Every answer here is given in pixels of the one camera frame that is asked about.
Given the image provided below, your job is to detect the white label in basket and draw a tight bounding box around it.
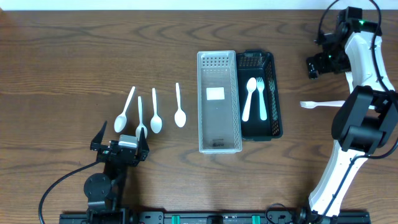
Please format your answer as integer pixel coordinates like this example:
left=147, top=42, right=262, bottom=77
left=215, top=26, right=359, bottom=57
left=206, top=87, right=225, bottom=101

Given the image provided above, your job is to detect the black plastic basket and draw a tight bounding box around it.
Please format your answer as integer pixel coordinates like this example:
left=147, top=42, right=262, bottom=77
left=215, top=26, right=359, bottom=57
left=236, top=50, right=283, bottom=141

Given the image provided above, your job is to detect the white plastic fork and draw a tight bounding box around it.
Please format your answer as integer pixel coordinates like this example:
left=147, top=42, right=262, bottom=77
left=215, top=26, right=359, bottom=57
left=345, top=72, right=354, bottom=93
left=256, top=77, right=267, bottom=121
left=300, top=101, right=345, bottom=109

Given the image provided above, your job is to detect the white plastic spoon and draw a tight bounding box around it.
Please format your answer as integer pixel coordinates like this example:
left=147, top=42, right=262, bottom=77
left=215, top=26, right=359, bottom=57
left=174, top=83, right=187, bottom=128
left=114, top=86, right=136, bottom=133
left=136, top=96, right=147, bottom=140
left=150, top=88, right=162, bottom=134
left=242, top=77, right=257, bottom=122

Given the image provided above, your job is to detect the clear plastic basket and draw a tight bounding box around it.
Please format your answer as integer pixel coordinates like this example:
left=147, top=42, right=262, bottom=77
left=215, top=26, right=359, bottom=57
left=197, top=50, right=243, bottom=154

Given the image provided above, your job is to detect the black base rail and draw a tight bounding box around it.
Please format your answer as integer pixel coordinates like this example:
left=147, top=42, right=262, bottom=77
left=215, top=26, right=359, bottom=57
left=58, top=210, right=373, bottom=224

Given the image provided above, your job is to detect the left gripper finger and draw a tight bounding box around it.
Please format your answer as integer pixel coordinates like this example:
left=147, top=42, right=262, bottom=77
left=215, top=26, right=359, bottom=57
left=90, top=121, right=108, bottom=152
left=137, top=128, right=149, bottom=161

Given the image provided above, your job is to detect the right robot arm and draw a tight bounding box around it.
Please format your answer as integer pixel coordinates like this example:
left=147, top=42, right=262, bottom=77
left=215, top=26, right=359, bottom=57
left=294, top=7, right=397, bottom=223

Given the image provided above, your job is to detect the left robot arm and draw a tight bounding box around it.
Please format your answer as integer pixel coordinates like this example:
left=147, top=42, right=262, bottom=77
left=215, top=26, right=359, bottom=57
left=83, top=123, right=149, bottom=224

